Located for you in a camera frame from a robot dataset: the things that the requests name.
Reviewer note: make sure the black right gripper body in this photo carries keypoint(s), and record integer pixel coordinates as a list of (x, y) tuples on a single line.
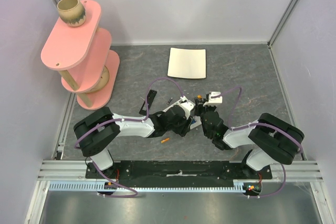
[(202, 107)]

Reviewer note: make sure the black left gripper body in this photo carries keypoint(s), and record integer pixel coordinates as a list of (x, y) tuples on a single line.
[(181, 128)]

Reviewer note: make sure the small white box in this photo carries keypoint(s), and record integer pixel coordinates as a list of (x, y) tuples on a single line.
[(193, 126)]

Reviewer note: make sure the black remote control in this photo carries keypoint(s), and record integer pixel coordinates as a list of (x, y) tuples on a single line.
[(148, 102)]

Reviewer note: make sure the white remote control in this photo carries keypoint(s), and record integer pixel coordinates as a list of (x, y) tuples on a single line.
[(178, 102)]

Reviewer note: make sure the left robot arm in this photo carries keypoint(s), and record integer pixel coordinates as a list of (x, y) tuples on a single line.
[(96, 131)]

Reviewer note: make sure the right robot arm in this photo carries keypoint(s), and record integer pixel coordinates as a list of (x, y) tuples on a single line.
[(276, 141)]

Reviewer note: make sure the white square plate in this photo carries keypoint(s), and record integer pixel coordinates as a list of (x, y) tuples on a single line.
[(187, 63)]

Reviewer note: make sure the beige cup on lower shelf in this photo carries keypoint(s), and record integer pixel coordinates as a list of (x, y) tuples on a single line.
[(104, 78)]

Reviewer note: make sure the pink three tier shelf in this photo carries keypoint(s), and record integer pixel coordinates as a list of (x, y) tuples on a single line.
[(79, 55)]

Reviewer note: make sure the beige ceramic mug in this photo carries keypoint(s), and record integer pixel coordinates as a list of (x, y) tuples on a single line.
[(71, 12)]

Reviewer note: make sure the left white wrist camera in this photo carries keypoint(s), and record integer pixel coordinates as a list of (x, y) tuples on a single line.
[(187, 105)]

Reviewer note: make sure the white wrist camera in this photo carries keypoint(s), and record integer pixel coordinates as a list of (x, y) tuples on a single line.
[(187, 105), (214, 98)]

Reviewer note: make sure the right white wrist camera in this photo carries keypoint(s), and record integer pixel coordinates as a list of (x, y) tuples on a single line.
[(214, 98)]

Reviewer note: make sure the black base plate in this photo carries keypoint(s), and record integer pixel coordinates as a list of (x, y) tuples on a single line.
[(182, 173)]

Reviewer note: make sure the light blue cable duct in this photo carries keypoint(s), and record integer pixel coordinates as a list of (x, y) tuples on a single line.
[(107, 187)]

